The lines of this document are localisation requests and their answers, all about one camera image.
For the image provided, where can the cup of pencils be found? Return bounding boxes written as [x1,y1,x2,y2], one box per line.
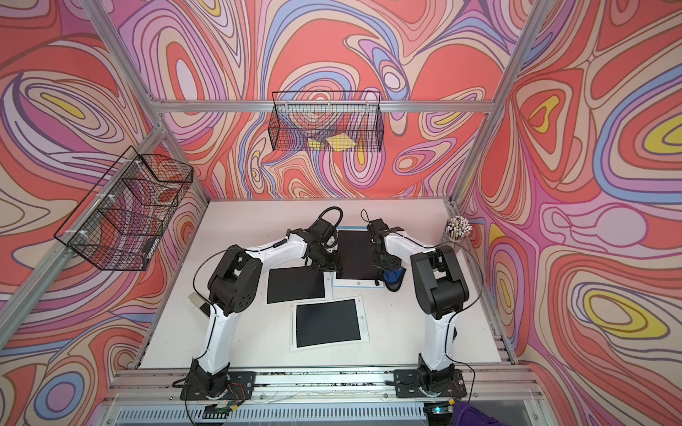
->
[442,215,473,249]

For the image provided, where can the black wire basket left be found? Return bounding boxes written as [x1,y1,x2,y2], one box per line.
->
[53,147,194,272]

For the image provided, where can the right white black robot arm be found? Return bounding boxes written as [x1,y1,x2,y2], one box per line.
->
[367,218,470,382]

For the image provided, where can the purple cloth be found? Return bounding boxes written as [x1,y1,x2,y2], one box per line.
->
[452,402,507,426]

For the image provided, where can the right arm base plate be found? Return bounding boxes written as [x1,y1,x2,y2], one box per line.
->
[385,366,468,400]

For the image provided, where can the black wire basket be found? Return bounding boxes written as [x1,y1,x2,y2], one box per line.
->
[267,90,385,152]
[53,147,194,272]

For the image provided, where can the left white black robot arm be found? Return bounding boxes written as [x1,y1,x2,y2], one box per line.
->
[195,218,339,377]

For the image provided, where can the black wire basket back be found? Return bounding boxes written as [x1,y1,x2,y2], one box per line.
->
[267,90,385,152]

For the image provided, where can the blue-edged white drawing tablet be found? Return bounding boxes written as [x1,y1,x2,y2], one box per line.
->
[332,227,385,289]

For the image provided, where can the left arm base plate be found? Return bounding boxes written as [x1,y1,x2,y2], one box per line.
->
[180,370,255,401]

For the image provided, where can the blue microfibre cloth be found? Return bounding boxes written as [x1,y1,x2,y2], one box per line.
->
[379,267,406,292]

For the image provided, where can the yellow sticky notes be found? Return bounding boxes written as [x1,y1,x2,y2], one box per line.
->
[305,133,356,152]

